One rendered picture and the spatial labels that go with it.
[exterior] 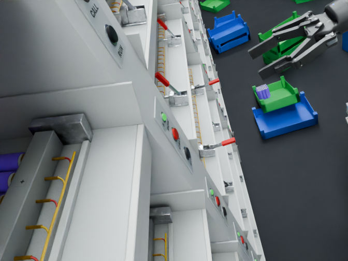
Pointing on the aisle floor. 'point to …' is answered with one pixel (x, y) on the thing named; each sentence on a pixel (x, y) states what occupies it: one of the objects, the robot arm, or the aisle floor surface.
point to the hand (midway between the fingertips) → (263, 60)
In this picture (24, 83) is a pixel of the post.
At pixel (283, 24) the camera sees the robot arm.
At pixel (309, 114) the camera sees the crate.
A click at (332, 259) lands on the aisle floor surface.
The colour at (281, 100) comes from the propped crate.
